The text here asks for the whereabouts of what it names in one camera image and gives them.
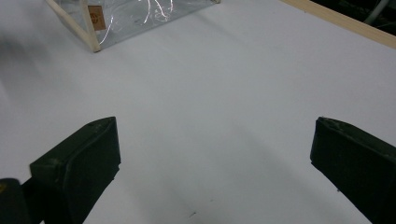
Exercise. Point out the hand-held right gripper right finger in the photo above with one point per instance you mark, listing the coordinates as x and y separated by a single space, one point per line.
358 168

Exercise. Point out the clear plastic bag beige trim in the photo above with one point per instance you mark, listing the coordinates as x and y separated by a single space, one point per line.
130 18

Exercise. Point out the grey pipe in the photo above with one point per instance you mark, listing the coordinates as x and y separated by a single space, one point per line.
376 12

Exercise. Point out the wooden table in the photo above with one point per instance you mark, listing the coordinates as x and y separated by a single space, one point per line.
342 21

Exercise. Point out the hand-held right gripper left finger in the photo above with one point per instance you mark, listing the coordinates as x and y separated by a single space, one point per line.
77 174

